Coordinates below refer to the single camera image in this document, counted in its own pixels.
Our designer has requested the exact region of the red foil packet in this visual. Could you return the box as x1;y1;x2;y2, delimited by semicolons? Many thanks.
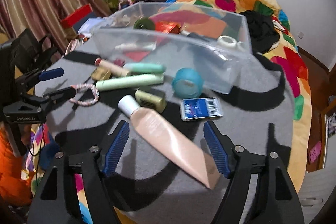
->
155;21;181;34

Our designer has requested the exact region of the amber jar green lid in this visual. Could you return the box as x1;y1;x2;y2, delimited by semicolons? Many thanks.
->
133;17;155;31

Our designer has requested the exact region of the colorful patchwork quilt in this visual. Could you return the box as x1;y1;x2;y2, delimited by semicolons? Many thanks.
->
166;0;313;193

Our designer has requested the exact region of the white tape roll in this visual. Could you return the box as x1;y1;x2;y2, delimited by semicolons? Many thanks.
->
217;35;238;49

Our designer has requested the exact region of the small gold square box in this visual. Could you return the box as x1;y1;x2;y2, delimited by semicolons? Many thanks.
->
91;67;111;81

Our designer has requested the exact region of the grey black blanket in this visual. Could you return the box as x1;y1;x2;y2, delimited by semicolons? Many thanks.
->
28;44;303;223

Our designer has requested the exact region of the clear plastic storage box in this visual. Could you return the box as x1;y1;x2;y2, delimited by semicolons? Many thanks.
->
92;2;252;94

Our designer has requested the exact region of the pink croc shoe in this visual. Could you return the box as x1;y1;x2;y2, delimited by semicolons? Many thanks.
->
308;141;322;164

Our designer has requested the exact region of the blue tape roll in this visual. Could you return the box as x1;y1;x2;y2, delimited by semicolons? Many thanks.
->
171;68;204;99

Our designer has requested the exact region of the beige cosmetic tube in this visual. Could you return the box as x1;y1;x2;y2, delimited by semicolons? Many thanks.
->
118;95;221;189

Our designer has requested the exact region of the long pale green tube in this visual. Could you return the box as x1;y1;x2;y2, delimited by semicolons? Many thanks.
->
96;74;165;91

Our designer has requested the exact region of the pink bunny water bottle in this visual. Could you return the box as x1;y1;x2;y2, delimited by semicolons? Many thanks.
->
118;0;133;10

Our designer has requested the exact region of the mint green tube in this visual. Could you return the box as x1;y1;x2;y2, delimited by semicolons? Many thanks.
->
123;63;166;74

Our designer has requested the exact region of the red flat box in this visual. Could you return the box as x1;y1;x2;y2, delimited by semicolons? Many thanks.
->
60;4;93;28

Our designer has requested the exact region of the blue white card pack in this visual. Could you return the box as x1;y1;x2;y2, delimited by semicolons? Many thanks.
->
180;97;223;121

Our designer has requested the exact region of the black clothing on bed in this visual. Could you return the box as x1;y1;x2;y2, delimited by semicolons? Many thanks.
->
240;10;280;53

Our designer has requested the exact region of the beige red-capped tube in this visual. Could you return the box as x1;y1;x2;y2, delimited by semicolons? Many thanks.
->
94;57;131;77

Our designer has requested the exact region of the pink white rope ring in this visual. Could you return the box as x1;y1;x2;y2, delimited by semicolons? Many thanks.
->
68;82;100;107

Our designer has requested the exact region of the olive green small box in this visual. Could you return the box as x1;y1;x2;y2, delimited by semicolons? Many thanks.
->
134;89;167;113

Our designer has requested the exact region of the blue white booklet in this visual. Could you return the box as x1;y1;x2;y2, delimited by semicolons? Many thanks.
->
77;18;104;34

